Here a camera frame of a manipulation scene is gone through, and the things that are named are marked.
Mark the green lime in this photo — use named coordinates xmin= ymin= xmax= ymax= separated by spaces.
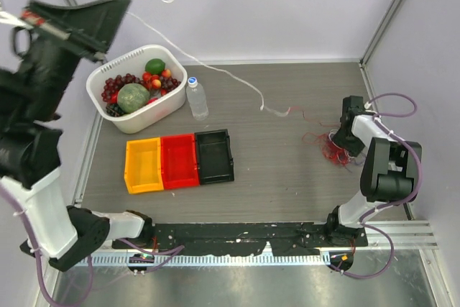
xmin=144 ymin=58 xmax=166 ymax=75

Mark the red cherry cluster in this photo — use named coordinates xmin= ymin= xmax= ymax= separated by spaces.
xmin=142 ymin=69 xmax=180 ymax=97

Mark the red plastic bin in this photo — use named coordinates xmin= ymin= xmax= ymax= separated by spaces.
xmin=160 ymin=133 xmax=199 ymax=190

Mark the red apple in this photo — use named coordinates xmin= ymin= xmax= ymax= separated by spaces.
xmin=147 ymin=98 xmax=159 ymax=105

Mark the yellow plastic bin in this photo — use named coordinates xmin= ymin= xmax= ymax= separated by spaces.
xmin=124 ymin=137 xmax=164 ymax=195

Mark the red grape bunch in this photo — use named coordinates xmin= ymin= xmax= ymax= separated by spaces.
xmin=101 ymin=74 xmax=141 ymax=104

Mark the clear water bottle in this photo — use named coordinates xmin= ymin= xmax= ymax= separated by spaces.
xmin=186 ymin=77 xmax=208 ymax=121

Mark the green melon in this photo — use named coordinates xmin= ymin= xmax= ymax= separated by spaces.
xmin=117 ymin=83 xmax=150 ymax=114

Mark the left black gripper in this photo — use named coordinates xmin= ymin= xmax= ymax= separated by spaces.
xmin=27 ymin=0 xmax=138 ymax=116

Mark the white plastic basket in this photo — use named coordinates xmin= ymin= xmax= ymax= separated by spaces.
xmin=86 ymin=45 xmax=188 ymax=134

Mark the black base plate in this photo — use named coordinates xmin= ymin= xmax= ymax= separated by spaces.
xmin=126 ymin=222 xmax=368 ymax=257

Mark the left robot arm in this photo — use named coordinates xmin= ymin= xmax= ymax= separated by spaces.
xmin=1 ymin=0 xmax=155 ymax=272

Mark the black plastic bin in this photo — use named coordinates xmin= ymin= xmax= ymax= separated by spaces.
xmin=194 ymin=129 xmax=234 ymax=185

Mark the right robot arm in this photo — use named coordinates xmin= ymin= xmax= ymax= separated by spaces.
xmin=324 ymin=96 xmax=423 ymax=246

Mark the red cable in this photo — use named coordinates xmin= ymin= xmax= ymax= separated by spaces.
xmin=287 ymin=105 xmax=360 ymax=168

